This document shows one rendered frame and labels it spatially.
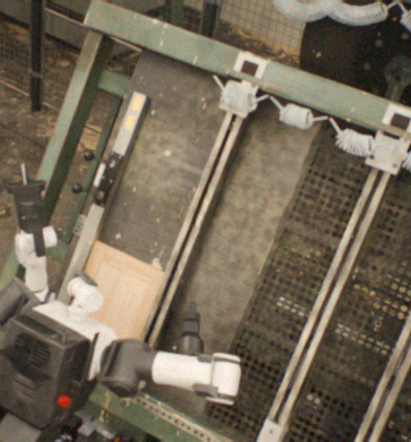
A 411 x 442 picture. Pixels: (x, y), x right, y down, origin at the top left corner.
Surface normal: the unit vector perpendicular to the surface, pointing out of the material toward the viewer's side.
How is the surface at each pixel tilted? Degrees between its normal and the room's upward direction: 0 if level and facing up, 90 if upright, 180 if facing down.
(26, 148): 0
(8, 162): 0
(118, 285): 59
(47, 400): 82
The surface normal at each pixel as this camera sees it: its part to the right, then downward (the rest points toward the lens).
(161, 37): -0.38, -0.01
